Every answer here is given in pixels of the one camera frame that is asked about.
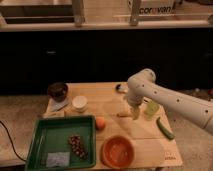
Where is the green pepper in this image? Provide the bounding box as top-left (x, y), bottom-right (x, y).
top-left (156, 117), bottom-right (175, 140)

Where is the white cup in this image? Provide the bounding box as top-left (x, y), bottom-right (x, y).
top-left (72, 96), bottom-right (87, 112)

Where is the black-headed brush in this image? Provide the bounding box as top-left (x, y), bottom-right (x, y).
top-left (115, 84), bottom-right (128, 94)

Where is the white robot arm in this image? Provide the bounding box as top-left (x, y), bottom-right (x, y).
top-left (125, 69), bottom-right (213, 136)

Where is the white caravan box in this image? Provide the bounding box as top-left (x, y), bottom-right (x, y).
top-left (139, 0), bottom-right (174, 15)

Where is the knife with white blade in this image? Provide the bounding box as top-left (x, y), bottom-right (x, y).
top-left (47, 99), bottom-right (69, 112)

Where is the light green cup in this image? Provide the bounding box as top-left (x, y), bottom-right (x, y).
top-left (144, 101), bottom-right (159, 117)

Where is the green tray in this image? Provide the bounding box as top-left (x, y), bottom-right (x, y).
top-left (25, 115), bottom-right (96, 171)

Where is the red bowl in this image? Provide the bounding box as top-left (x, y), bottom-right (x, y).
top-left (100, 135), bottom-right (134, 169)

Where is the grape bunch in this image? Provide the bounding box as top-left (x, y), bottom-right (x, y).
top-left (68, 135), bottom-right (87, 159)

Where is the blue sponge cloth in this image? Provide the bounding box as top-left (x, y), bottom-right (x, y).
top-left (46, 152), bottom-right (70, 167)

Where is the black cable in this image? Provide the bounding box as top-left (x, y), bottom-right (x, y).
top-left (0, 119), bottom-right (27, 163)

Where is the yellow banana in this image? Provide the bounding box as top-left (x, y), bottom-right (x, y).
top-left (116, 111), bottom-right (132, 117)

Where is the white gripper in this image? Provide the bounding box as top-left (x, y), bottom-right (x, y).
top-left (124, 90), bottom-right (143, 120)

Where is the wooden block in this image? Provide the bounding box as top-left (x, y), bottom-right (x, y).
top-left (43, 111), bottom-right (65, 118)

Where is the dark brown bowl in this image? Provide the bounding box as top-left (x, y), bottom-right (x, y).
top-left (47, 82), bottom-right (68, 102)

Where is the orange fruit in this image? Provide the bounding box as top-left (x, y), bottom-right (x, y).
top-left (95, 117), bottom-right (106, 130)

